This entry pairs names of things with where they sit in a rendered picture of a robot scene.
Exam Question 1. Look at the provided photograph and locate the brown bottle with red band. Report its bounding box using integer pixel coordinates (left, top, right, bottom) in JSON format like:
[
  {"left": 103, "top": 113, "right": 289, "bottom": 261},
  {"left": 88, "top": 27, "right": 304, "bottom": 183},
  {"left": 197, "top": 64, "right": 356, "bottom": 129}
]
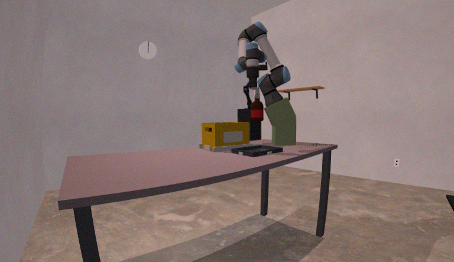
[{"left": 251, "top": 96, "right": 264, "bottom": 121}]

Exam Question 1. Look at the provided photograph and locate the yellow bottle crate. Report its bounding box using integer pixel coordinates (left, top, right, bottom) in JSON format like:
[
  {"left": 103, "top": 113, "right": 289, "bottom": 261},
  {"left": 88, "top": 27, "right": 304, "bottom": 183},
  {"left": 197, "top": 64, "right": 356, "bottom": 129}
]
[{"left": 202, "top": 122, "right": 249, "bottom": 151}]

